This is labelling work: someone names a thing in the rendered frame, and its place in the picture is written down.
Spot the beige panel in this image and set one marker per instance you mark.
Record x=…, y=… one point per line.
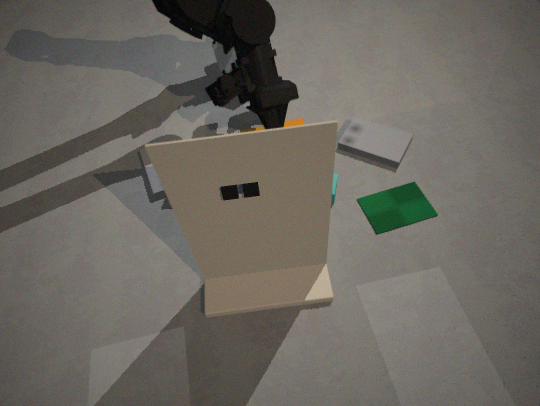
x=255, y=210

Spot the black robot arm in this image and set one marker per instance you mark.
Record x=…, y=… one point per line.
x=239, y=23

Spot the green flat square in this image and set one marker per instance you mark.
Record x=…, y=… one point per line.
x=396, y=207

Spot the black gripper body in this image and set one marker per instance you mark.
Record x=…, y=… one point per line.
x=268, y=88

